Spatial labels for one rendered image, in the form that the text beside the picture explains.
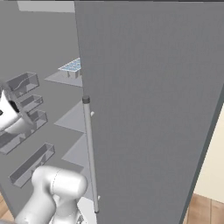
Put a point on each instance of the grey freezer shelf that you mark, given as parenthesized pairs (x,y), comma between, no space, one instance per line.
(73,119)
(76,153)
(62,78)

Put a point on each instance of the clear grey door bin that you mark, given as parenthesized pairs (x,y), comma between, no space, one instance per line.
(32,164)
(25,82)
(39,119)
(32,102)

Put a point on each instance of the blue white ice cube tray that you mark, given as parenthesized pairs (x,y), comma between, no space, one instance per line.
(71,66)

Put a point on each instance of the grey fridge body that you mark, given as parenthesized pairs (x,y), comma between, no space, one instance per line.
(55,32)

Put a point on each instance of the grey fridge door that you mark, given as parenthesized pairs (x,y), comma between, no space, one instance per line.
(151,102)

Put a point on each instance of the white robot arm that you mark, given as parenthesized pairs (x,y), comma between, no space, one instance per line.
(58,186)

